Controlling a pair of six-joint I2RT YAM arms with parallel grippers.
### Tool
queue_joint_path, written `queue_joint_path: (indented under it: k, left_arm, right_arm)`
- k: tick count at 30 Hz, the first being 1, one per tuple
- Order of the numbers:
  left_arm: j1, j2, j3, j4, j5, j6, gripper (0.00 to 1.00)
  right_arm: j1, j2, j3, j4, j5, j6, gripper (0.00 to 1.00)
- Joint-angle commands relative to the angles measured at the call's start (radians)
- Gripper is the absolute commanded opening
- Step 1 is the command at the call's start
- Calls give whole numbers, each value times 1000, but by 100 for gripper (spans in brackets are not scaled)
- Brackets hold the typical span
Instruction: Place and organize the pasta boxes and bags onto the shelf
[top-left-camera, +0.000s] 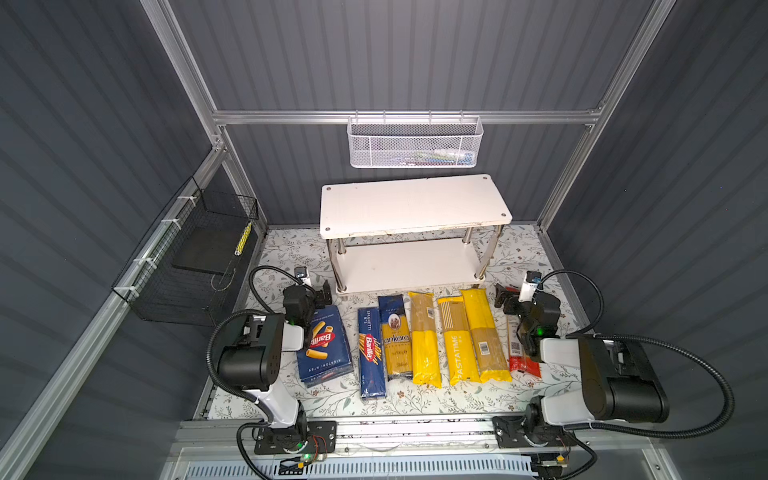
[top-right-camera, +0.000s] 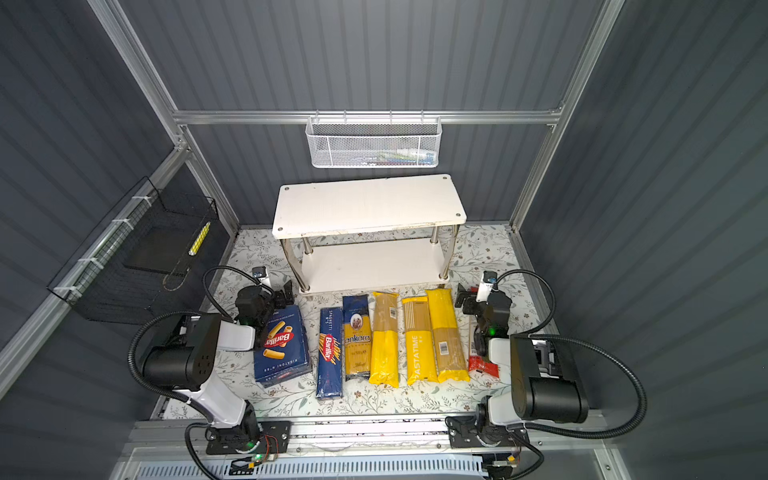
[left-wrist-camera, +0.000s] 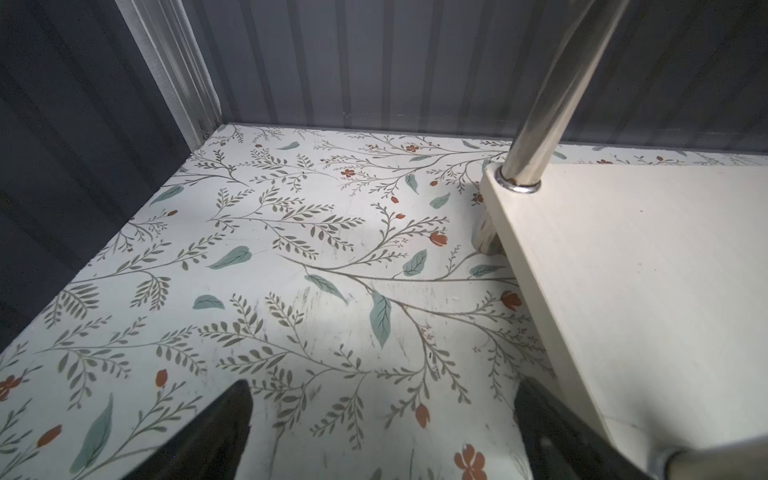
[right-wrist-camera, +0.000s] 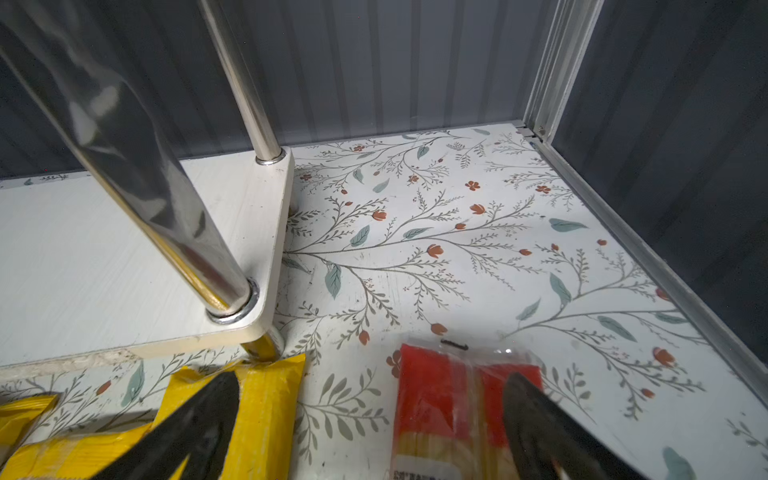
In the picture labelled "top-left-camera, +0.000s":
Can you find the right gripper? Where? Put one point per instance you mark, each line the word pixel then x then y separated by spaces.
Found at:
pixel 509 300

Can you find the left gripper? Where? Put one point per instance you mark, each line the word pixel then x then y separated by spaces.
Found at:
pixel 321 293

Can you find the yellow barcode spaghetti bag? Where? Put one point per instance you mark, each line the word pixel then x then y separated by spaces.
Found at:
pixel 492 364

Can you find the yellow Pastatime spaghetti bag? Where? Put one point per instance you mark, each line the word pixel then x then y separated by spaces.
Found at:
pixel 462 364

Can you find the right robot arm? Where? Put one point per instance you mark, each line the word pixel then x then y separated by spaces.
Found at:
pixel 619 389

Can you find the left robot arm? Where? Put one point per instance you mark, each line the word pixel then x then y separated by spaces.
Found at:
pixel 250 367

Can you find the blue Barilla pasta box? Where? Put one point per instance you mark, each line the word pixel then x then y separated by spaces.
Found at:
pixel 328 354

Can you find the white two-tier shelf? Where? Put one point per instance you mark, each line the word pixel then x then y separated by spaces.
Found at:
pixel 411 234

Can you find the red yellow spaghetti bag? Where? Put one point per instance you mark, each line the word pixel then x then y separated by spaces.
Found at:
pixel 518 360

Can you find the blue yellow spaghetti bag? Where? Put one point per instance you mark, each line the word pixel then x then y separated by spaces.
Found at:
pixel 396 337

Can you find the blue Barilla spaghetti box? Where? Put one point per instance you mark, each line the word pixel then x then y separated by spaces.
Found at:
pixel 373 373

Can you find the yellow brush in basket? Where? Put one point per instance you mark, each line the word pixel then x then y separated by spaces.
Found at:
pixel 240 246

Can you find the yellow clear spaghetti bag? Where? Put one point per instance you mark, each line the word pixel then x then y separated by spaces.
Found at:
pixel 424 341

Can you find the items in white basket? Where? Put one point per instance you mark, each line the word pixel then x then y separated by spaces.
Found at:
pixel 438 158

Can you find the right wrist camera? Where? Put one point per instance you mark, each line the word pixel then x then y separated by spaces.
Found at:
pixel 529 286

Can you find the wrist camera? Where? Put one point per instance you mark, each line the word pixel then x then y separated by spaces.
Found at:
pixel 529 286
pixel 302 274

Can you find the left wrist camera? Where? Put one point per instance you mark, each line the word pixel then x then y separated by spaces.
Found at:
pixel 302 274

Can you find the black wire basket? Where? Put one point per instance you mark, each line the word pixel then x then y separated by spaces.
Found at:
pixel 188 273

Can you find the white wire mesh basket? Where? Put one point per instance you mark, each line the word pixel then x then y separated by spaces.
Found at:
pixel 374 140

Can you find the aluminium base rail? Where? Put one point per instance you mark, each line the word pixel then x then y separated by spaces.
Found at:
pixel 363 437

